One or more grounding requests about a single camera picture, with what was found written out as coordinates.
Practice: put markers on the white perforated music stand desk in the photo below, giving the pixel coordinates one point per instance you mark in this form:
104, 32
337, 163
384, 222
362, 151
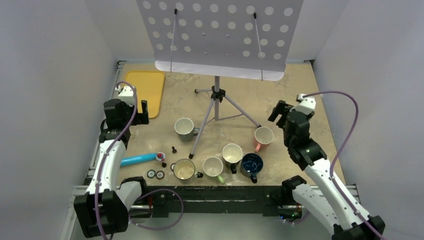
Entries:
228, 38

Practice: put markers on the round coin disc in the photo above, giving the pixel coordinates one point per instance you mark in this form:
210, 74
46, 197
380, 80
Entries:
160, 175
151, 173
172, 166

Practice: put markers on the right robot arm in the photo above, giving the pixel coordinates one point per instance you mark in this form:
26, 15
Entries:
336, 209

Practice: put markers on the middle round coin disc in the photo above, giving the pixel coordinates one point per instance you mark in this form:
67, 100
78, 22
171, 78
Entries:
160, 175

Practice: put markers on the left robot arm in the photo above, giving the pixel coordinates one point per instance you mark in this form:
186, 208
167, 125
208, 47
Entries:
104, 209

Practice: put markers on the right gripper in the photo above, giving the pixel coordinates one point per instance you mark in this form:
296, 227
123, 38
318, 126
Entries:
281, 109

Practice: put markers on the yellow plastic tray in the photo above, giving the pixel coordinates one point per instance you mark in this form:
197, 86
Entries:
149, 86

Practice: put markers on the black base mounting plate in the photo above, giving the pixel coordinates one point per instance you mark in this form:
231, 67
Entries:
269, 201

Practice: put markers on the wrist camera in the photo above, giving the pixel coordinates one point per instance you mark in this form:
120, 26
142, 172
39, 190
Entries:
125, 94
306, 105

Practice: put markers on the black handled white mug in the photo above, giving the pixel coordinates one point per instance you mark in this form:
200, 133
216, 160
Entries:
232, 154

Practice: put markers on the grey tripod stand legs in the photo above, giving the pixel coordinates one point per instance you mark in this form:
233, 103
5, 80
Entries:
217, 95

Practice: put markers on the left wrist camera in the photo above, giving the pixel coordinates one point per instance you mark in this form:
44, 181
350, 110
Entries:
125, 94

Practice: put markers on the right round coin disc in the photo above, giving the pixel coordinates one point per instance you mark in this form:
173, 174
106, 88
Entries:
172, 166

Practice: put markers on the left round coin disc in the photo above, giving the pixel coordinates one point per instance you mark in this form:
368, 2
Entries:
151, 173

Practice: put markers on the grey teal mug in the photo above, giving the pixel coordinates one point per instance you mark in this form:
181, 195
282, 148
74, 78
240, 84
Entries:
185, 129

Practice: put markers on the cream beige mug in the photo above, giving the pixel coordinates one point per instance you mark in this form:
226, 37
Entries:
185, 171

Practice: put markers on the blue toy tube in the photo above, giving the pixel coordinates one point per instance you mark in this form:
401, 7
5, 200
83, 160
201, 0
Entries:
143, 158

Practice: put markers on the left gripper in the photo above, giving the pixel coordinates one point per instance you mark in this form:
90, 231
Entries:
140, 118

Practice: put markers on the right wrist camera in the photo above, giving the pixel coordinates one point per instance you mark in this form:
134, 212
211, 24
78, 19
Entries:
306, 105

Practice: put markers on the pink mug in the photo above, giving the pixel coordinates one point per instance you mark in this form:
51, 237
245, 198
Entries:
263, 137

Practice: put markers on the dark blue mug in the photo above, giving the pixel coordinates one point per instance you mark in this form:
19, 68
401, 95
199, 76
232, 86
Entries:
251, 164

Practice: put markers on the light green mug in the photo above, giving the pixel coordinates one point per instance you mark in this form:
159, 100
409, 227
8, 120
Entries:
213, 167

